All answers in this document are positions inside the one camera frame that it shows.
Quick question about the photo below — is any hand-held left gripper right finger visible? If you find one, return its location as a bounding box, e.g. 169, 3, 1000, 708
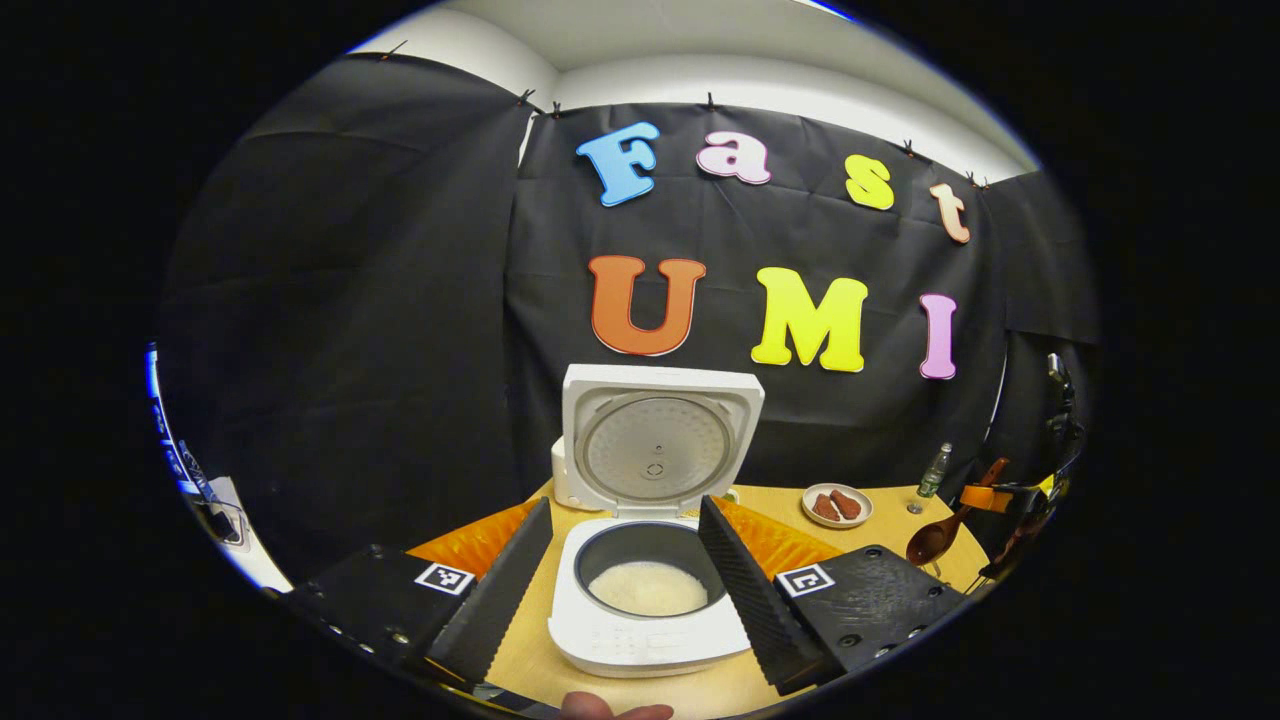
697, 494, 969, 697

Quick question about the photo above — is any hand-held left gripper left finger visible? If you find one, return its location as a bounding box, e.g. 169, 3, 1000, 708
285, 496, 554, 687

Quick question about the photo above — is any brown wooden spoon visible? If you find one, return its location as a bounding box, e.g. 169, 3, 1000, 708
906, 458, 1011, 568

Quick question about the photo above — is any white rice heap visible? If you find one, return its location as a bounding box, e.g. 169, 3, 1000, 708
588, 561, 709, 618

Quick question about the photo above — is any white rice cooker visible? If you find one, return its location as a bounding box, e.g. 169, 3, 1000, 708
547, 363, 767, 680

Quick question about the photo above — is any clear plastic water bottle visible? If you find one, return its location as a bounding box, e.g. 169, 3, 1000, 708
917, 443, 954, 500

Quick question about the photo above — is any white round plate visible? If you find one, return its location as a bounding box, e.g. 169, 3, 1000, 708
801, 483, 874, 530

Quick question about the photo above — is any white side table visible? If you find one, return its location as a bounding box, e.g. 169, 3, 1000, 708
188, 475, 293, 593

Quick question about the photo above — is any black backdrop cloth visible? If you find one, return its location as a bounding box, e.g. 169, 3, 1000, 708
158, 52, 1101, 586

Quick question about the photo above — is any computer monitor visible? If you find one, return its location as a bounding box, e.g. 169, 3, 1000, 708
145, 343, 216, 498

